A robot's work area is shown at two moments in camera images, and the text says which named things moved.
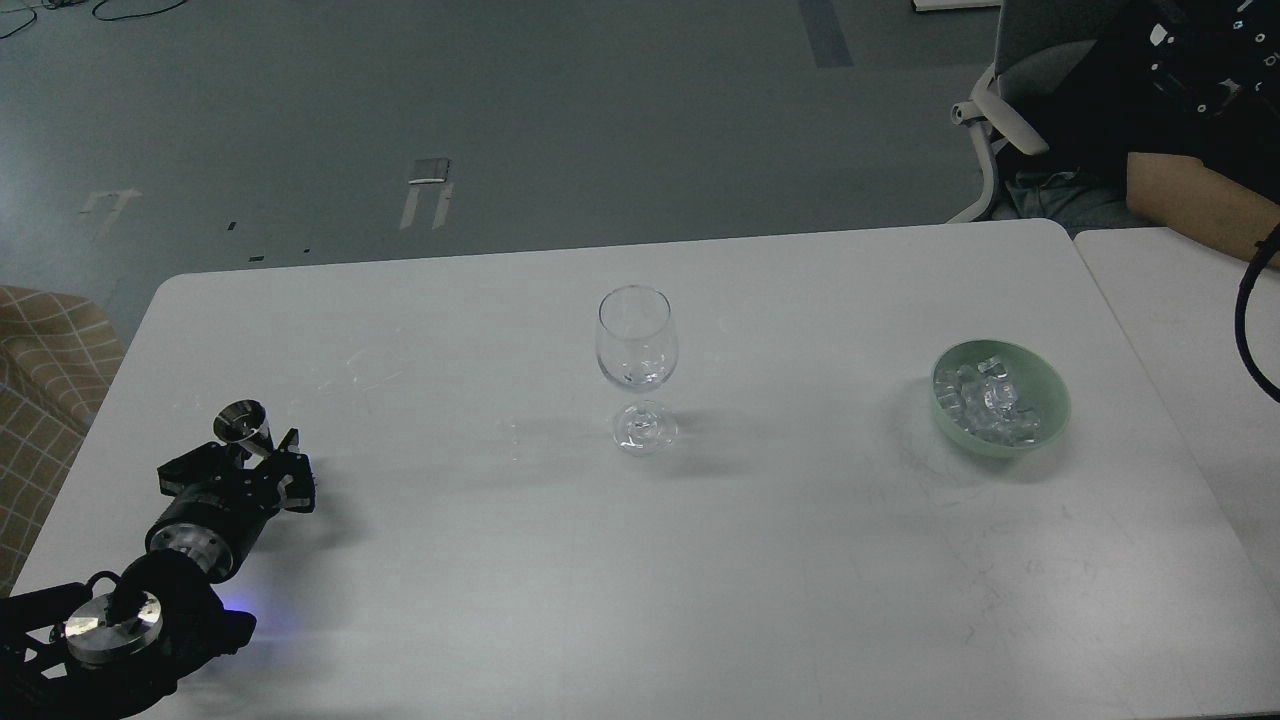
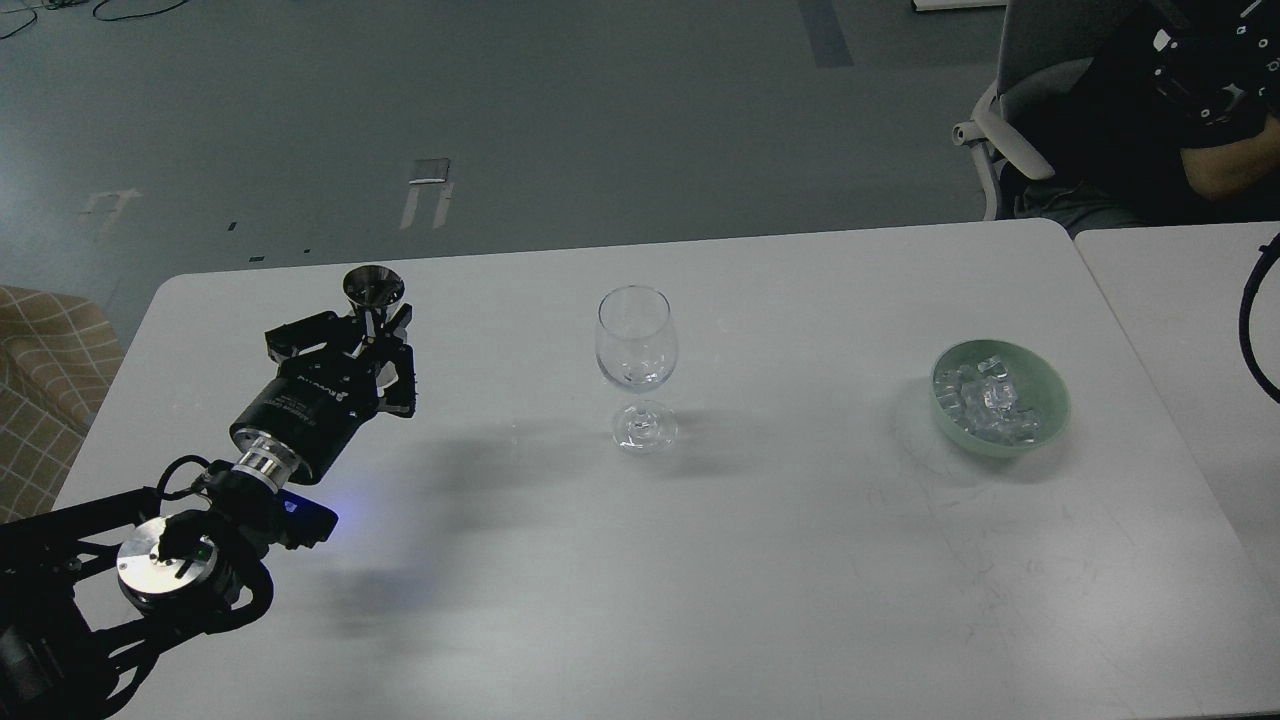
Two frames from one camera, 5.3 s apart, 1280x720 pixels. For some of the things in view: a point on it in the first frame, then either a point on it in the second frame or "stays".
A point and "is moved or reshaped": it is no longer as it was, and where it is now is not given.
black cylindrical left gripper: [214, 524] → [314, 409]
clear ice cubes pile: [982, 398] stays
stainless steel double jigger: [245, 423] is moved or reshaped
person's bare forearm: [1181, 193] → [1219, 171]
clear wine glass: [637, 349] stays
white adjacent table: [1176, 295] stays
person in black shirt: [1188, 77] stays
